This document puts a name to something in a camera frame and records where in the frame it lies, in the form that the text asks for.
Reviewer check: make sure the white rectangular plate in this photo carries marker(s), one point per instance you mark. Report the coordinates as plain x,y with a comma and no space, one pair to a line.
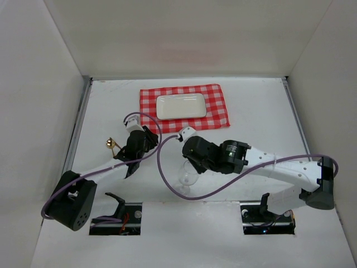
180,106

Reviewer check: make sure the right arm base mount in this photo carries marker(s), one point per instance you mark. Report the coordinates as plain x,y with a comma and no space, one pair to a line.
257,220

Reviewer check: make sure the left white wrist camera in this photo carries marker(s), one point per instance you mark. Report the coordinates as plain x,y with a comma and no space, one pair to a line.
132,123

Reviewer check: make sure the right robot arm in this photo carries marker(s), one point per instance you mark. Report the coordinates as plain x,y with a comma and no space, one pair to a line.
311,182

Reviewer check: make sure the red white checkered cloth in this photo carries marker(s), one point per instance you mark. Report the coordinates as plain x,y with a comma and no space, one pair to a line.
216,111

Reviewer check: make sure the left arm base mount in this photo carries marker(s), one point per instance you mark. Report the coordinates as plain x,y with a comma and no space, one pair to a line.
124,221

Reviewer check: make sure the clear wine glass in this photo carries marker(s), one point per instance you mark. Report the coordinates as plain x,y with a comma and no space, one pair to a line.
187,176

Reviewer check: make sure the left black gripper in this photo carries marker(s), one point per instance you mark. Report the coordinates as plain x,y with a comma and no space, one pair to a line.
129,157

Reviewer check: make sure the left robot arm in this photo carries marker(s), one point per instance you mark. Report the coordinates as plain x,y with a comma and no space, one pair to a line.
72,200

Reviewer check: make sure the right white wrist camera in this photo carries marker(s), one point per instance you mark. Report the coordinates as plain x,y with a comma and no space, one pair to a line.
185,133

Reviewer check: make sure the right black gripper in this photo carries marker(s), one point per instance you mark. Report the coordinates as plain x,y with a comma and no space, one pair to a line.
195,161

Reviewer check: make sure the gold spoon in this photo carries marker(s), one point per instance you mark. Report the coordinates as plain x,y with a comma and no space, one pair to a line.
111,144

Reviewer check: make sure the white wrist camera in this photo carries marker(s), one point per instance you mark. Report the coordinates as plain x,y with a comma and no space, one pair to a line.
185,133
132,123

